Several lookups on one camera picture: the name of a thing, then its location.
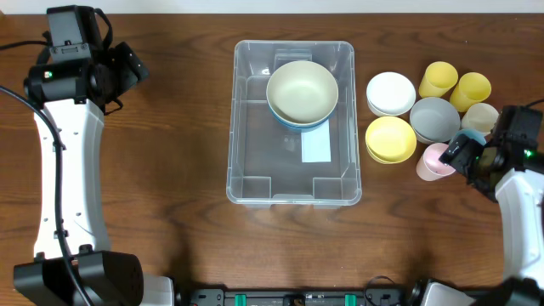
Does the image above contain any yellow cup far left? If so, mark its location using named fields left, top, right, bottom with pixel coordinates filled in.
left=418, top=61, right=458, bottom=98

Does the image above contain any cream white cup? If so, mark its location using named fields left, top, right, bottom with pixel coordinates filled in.
left=461, top=103, right=499, bottom=135

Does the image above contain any white small bowl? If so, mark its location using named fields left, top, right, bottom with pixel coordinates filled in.
left=366, top=71, right=416, bottom=116

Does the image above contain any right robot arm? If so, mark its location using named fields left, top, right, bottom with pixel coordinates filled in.
left=406, top=105, right=543, bottom=306

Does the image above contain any grey small bowl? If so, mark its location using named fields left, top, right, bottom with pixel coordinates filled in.
left=410, top=97, right=461, bottom=145

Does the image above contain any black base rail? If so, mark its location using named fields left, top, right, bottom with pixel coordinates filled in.
left=178, top=276, right=426, bottom=306

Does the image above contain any yellow cup far right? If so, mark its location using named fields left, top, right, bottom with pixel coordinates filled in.
left=450, top=72, right=491, bottom=112

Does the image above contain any clear plastic storage container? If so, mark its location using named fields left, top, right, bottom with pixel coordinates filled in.
left=226, top=40, right=362, bottom=208

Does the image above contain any yellow small bowl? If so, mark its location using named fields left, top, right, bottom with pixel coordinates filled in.
left=365, top=116, right=417, bottom=164

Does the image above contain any cream beige bowl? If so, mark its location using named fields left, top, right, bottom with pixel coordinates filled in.
left=265, top=60, right=339, bottom=125

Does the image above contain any yellow cup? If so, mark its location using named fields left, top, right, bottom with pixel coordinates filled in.
left=418, top=61, right=458, bottom=98
left=450, top=72, right=491, bottom=112

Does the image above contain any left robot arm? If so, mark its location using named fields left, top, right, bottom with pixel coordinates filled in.
left=14, top=5, right=175, bottom=305

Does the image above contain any light blue cup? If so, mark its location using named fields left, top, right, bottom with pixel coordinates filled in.
left=449, top=128, right=487, bottom=145

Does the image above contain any pink cup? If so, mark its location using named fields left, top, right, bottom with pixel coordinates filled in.
left=416, top=143, right=456, bottom=181

